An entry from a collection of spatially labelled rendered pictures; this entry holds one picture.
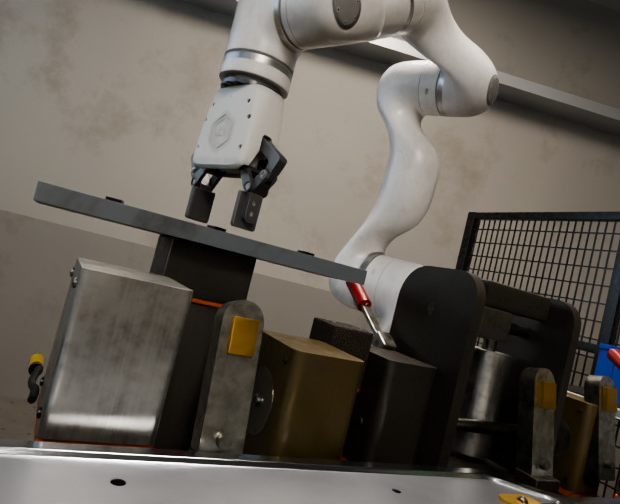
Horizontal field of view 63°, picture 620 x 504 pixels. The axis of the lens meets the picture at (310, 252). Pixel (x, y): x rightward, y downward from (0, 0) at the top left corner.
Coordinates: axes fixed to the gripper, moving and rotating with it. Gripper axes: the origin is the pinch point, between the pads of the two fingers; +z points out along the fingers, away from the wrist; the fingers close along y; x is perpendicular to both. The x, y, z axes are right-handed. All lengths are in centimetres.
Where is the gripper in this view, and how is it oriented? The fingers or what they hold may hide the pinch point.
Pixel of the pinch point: (219, 216)
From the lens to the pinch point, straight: 60.1
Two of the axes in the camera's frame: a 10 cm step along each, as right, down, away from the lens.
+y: 7.1, 1.4, -6.9
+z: -2.4, 9.7, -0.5
